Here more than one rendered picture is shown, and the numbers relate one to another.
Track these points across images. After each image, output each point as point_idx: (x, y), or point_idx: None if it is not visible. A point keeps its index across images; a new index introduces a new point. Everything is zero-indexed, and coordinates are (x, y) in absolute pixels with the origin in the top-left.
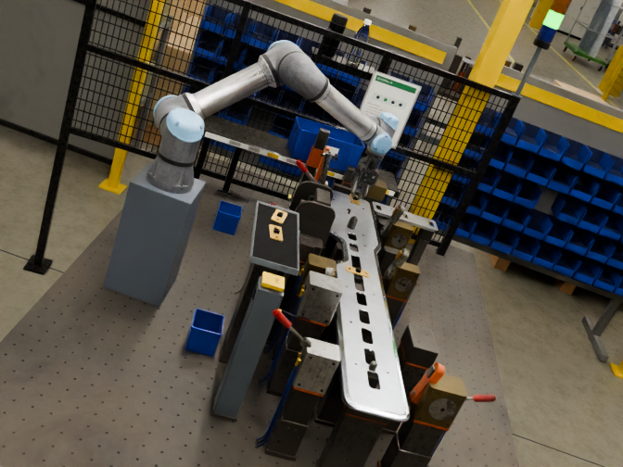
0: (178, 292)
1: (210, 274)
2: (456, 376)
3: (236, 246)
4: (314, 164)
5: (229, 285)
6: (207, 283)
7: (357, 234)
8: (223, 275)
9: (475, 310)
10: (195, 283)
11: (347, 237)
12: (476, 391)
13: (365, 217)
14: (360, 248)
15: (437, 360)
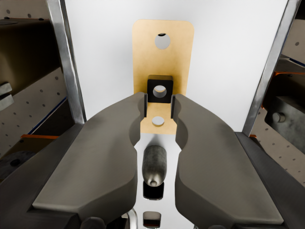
0: (5, 147)
1: (14, 107)
2: (292, 173)
3: (6, 10)
4: None
5: (41, 119)
6: (20, 125)
7: (169, 179)
8: (27, 102)
9: None
10: (9, 128)
11: (140, 198)
12: (303, 185)
13: (236, 53)
14: (165, 220)
15: (282, 158)
